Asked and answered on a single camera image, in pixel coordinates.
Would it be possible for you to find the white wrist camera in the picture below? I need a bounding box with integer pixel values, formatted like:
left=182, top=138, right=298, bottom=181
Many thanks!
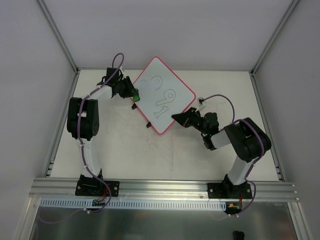
left=119, top=66, right=126, bottom=79
left=196, top=97, right=206, bottom=112

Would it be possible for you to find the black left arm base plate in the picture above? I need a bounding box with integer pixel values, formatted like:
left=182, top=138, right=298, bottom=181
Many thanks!
left=75, top=178, right=120, bottom=197

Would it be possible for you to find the black object at bottom edge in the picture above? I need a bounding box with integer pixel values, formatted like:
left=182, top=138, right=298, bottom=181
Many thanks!
left=233, top=231, right=245, bottom=240

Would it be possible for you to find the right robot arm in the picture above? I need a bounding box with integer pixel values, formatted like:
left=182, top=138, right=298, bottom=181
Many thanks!
left=171, top=107, right=272, bottom=199

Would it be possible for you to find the green bone-shaped eraser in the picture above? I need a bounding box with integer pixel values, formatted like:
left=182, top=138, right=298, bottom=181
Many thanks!
left=132, top=88, right=140, bottom=102

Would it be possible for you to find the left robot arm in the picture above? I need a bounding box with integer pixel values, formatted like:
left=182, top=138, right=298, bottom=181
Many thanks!
left=66, top=67, right=140, bottom=198

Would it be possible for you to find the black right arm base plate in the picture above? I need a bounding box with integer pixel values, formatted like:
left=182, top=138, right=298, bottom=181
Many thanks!
left=207, top=182, right=253, bottom=200

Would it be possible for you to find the aluminium frame post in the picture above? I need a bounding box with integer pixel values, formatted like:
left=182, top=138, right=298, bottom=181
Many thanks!
left=250, top=0, right=300, bottom=76
left=35, top=0, right=79, bottom=73

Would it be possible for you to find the white slotted cable duct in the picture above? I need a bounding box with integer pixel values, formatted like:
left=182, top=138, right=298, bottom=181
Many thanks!
left=39, top=198, right=227, bottom=212

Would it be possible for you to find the right aluminium frame post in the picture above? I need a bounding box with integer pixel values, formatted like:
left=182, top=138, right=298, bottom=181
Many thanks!
left=250, top=0, right=300, bottom=76

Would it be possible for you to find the aluminium mounting rail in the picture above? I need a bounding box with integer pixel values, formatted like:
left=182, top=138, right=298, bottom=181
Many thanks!
left=28, top=177, right=301, bottom=202

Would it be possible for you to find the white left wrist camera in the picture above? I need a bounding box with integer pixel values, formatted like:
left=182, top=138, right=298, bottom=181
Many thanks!
left=119, top=66, right=126, bottom=79

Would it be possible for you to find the pink framed whiteboard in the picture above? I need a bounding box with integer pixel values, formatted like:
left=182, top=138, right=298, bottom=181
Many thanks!
left=133, top=56, right=196, bottom=135

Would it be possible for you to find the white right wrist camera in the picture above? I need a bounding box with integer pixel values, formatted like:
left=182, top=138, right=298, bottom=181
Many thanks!
left=196, top=97, right=206, bottom=112

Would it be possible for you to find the left aluminium frame post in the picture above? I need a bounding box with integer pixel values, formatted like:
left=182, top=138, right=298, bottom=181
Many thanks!
left=35, top=0, right=79, bottom=73

